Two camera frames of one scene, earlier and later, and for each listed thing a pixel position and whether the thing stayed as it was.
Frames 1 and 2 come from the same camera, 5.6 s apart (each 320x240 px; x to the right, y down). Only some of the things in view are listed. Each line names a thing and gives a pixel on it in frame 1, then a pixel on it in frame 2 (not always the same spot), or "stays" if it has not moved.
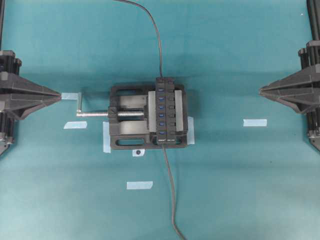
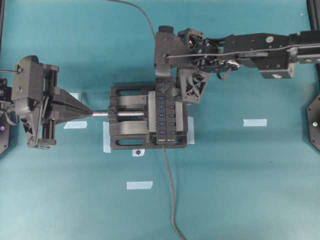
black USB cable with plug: [156, 27] -> [140, 10]
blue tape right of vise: [190, 130] stays
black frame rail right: [313, 6] stays
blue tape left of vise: [106, 137] stays
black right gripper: [286, 90] -> [206, 54]
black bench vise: [132, 113] stays
